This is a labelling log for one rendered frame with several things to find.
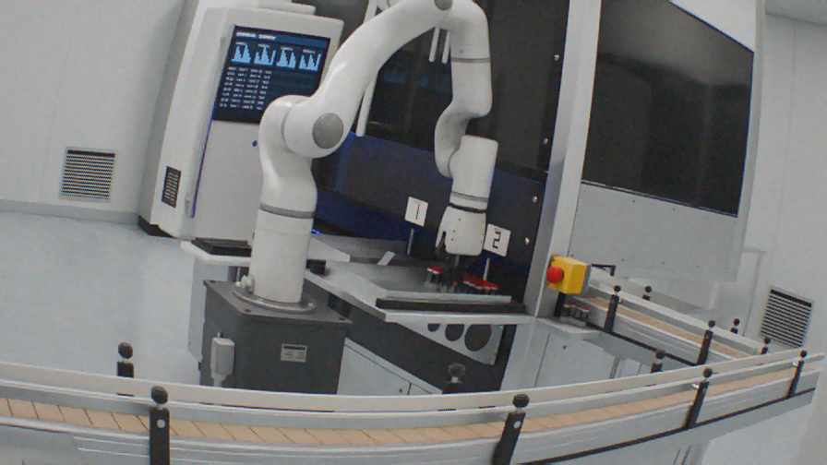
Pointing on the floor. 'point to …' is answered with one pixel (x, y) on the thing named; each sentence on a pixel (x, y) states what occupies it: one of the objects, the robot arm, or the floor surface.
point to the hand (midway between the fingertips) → (454, 275)
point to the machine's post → (557, 192)
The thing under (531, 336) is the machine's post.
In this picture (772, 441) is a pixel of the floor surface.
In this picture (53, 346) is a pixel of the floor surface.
